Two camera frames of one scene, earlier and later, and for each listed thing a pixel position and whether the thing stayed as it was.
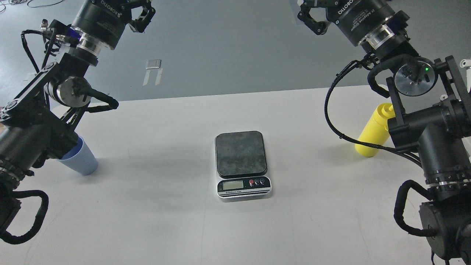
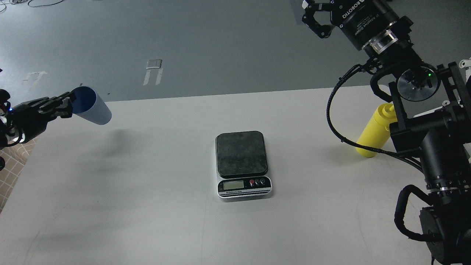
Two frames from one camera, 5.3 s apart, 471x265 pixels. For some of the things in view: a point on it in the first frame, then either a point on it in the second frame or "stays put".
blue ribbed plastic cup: [81, 158] to [87, 105]
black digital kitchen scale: [241, 171] stays put
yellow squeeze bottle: [375, 130] stays put
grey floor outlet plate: [154, 64] stays put
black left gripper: [106, 19] to [28, 120]
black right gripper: [358, 19] stays put
